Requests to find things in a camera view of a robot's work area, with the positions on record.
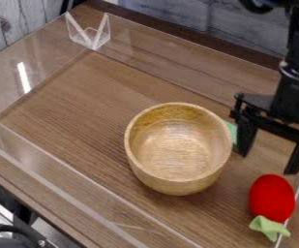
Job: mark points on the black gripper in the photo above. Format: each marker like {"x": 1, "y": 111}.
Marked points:
{"x": 273, "y": 113}

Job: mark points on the red plush strawberry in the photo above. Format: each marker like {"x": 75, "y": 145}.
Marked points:
{"x": 271, "y": 203}

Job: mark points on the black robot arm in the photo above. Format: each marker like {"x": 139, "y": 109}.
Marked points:
{"x": 261, "y": 7}

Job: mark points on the green foam block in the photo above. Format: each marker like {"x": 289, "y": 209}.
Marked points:
{"x": 233, "y": 130}

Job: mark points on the wooden bowl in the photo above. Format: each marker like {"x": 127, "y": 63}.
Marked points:
{"x": 178, "y": 147}

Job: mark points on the black metal stand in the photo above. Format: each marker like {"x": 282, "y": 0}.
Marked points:
{"x": 17, "y": 232}

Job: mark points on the clear acrylic tray enclosure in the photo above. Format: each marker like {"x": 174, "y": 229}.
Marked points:
{"x": 115, "y": 147}

